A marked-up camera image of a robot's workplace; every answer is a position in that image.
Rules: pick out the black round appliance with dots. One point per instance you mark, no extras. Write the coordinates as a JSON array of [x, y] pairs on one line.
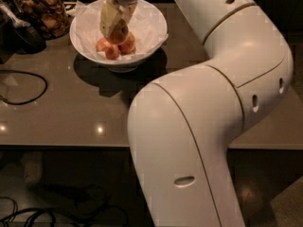
[[28, 40]]

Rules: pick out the glass jar of dried chips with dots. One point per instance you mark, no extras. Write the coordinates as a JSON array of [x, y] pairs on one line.
[[49, 17]]

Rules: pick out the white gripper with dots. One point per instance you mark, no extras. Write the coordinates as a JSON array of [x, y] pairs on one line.
[[110, 13]]

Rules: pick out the silver spoon handle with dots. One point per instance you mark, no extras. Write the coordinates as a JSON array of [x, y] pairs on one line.
[[17, 23]]

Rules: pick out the white paper liner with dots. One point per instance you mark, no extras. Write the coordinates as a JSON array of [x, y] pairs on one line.
[[85, 26]]

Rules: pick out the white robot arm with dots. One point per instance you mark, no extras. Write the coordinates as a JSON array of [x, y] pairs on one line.
[[180, 125]]

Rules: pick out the white ceramic bowl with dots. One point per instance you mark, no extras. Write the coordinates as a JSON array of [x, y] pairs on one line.
[[151, 22]]

